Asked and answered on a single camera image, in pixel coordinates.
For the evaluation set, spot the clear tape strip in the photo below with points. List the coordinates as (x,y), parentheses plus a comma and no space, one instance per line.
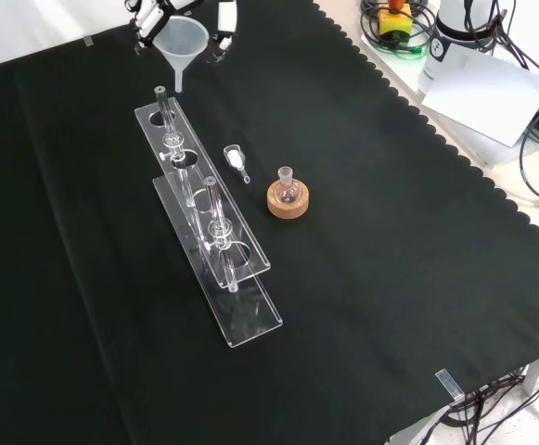
(450,385)
(89,41)

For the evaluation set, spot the black bench cloth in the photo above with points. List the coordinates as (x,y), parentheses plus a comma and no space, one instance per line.
(366,278)

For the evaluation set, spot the small glass round-bottom flask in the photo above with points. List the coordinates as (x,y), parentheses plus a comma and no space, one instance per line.
(289,190)

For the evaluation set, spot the yellow stop button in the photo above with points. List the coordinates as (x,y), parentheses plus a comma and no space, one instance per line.
(394,21)

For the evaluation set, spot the clear acrylic funnel stand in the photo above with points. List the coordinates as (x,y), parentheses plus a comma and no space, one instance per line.
(232,306)

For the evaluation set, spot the translucent plastic funnel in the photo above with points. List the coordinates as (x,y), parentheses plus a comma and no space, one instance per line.
(181,39)

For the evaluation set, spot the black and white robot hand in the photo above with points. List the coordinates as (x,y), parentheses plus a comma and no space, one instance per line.
(146,21)

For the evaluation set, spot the pale board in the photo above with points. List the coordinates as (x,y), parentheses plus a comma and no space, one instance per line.
(487,97)

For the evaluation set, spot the clear weighing funnel with powder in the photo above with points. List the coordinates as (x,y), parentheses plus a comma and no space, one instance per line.
(234,157)

